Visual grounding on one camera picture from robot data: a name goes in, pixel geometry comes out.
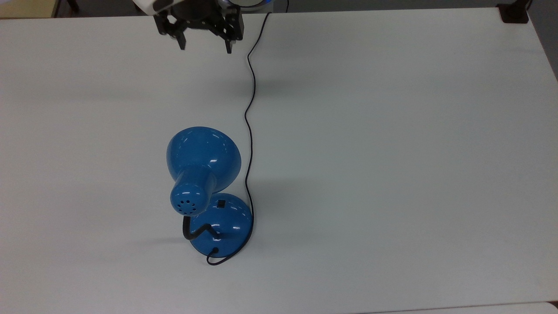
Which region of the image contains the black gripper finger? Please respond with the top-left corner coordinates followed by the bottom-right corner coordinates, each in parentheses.
top-left (209, 10), bottom-right (245, 54)
top-left (153, 12), bottom-right (187, 50)

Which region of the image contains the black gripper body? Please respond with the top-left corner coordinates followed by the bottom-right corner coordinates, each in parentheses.
top-left (168, 0), bottom-right (227, 31)

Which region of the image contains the blue gooseneck desk lamp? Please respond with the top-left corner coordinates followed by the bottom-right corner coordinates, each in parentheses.
top-left (166, 126), bottom-right (254, 258)

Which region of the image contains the tan wooden board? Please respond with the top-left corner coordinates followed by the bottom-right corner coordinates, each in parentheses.
top-left (0, 0), bottom-right (60, 19)

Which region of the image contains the black lamp power cable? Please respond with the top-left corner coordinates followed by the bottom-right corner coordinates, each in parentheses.
top-left (206, 0), bottom-right (290, 266)

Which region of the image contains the black clamp mount block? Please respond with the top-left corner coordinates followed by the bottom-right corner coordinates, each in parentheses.
top-left (497, 0), bottom-right (531, 24)

